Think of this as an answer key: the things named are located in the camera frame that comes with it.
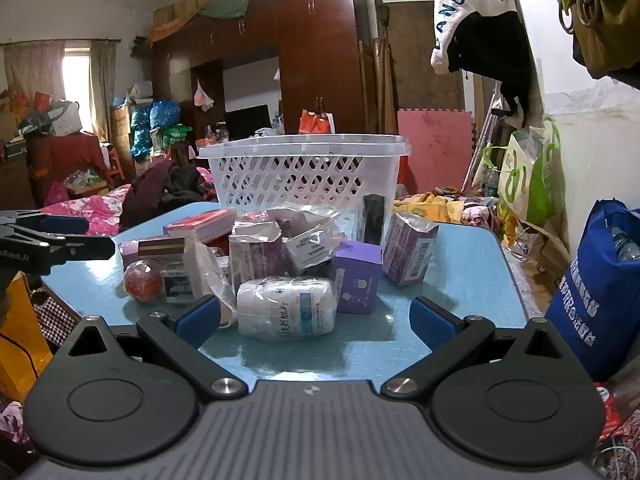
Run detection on yellow bag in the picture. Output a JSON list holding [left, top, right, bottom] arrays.
[[0, 272, 53, 401]]

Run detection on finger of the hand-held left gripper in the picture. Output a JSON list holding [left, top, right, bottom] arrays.
[[0, 227, 117, 267], [0, 210, 92, 236]]

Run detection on metal crutches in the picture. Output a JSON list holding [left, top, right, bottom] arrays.
[[462, 92, 503, 191]]

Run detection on olive hanging bag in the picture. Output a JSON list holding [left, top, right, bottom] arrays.
[[570, 0, 640, 81]]

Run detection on purple box with barcode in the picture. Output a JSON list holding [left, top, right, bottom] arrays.
[[382, 211, 441, 287]]

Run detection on red white plastic bag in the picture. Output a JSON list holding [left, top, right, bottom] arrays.
[[299, 109, 335, 136]]

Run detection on dark maroon clothing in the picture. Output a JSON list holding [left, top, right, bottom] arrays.
[[120, 159, 221, 231]]

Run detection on plastic packet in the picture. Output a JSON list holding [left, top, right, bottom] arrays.
[[242, 206, 341, 236]]

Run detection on red ball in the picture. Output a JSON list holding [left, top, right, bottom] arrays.
[[123, 260, 163, 305]]

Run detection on green white shopping bag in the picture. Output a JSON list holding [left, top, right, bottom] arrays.
[[500, 117, 561, 226]]

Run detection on blue tote bag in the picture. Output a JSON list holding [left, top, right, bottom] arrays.
[[545, 199, 640, 383]]

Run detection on pink foam mat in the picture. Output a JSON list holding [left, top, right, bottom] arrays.
[[397, 108, 473, 196]]

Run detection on red plastic stool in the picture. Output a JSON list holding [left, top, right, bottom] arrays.
[[102, 147, 126, 181]]

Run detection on clear plastic bag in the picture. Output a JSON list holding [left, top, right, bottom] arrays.
[[182, 237, 238, 328]]

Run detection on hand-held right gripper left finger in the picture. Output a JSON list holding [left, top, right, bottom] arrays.
[[65, 294, 249, 403]]

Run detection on window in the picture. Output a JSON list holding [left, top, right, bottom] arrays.
[[64, 49, 93, 133]]

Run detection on black white small box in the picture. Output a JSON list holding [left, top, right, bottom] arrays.
[[161, 260, 198, 306]]

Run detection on beige curtain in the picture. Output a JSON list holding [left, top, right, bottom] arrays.
[[2, 42, 66, 106], [90, 40, 118, 141]]

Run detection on white package with blue label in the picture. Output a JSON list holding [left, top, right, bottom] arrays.
[[236, 276, 337, 337]]

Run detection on brown paper bag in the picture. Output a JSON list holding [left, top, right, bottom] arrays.
[[515, 220, 571, 301]]

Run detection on cardboard boxes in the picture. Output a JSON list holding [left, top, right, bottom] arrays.
[[152, 0, 201, 26]]

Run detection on black television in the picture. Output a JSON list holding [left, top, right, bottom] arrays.
[[224, 105, 273, 141]]

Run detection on brown striped box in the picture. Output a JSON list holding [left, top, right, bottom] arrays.
[[137, 238, 186, 261]]

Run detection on pink floral blanket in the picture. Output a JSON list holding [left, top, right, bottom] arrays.
[[40, 182, 133, 236]]

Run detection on white pink plastic bag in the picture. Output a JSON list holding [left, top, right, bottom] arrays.
[[194, 80, 215, 111]]

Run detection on white plastic basket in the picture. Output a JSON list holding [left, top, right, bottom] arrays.
[[197, 134, 412, 241]]

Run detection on red cloth covered furniture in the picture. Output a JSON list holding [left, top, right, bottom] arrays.
[[25, 132, 108, 196]]

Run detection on red box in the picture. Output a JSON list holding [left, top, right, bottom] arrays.
[[164, 208, 238, 241]]

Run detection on brown wooden wardrobe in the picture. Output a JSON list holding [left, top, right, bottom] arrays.
[[150, 0, 373, 161]]

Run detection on brown wooden board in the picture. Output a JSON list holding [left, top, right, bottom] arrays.
[[387, 0, 466, 111]]

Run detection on checked cloth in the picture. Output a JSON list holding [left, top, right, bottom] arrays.
[[30, 295, 83, 356]]

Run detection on wooden poles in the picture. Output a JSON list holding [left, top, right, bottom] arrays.
[[372, 0, 396, 133]]

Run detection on blue plastic bags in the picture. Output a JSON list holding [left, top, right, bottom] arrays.
[[130, 101, 181, 161]]

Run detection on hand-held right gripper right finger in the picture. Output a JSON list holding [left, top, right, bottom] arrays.
[[381, 296, 576, 401]]

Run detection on small purple box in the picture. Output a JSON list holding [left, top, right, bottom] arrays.
[[330, 241, 385, 315]]

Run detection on floral cloth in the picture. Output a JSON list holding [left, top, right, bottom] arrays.
[[590, 382, 640, 480]]

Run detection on white black hanging garment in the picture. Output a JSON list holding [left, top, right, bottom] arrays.
[[430, 0, 533, 128]]

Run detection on clear water bottle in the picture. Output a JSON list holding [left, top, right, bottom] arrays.
[[607, 227, 640, 263]]

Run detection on green plastic basket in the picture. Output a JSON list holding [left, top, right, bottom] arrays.
[[162, 126, 193, 148]]

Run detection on yellow blanket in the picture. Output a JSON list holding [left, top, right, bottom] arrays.
[[395, 192, 501, 223]]

